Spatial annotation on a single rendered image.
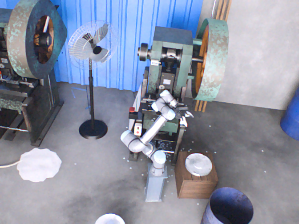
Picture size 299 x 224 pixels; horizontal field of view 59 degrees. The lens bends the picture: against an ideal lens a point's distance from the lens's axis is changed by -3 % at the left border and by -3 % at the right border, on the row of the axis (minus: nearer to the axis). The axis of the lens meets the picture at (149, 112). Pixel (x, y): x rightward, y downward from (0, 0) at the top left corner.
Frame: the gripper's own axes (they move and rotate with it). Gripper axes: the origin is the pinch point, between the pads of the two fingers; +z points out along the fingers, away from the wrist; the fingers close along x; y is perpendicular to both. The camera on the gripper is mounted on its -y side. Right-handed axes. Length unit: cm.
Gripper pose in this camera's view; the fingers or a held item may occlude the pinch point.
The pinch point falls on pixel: (191, 122)
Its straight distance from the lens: 238.0
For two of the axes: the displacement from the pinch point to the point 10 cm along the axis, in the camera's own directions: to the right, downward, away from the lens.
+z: 6.5, 7.6, 0.7
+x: -5.0, 4.9, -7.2
